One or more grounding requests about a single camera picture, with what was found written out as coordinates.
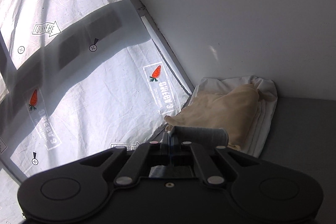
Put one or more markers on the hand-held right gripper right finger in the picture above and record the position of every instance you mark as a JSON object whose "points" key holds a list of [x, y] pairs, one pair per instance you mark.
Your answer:
{"points": [[173, 150]]}

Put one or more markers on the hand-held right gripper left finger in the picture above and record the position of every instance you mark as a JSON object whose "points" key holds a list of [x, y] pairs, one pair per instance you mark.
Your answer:
{"points": [[165, 148]]}

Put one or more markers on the grey knit garment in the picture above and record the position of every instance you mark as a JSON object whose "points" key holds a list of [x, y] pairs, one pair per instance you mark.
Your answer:
{"points": [[199, 136]]}

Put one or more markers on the beige folded garment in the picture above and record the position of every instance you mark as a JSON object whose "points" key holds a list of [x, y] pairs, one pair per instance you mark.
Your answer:
{"points": [[218, 108]]}

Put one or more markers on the white folded garment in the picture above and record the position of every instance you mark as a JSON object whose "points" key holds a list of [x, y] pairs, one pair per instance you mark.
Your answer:
{"points": [[265, 113]]}

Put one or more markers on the carrot printed translucent curtain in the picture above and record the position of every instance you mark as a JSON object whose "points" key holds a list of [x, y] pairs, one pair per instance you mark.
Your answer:
{"points": [[78, 82]]}

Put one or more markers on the window frame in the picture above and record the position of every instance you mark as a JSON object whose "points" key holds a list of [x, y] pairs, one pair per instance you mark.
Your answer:
{"points": [[168, 54]]}

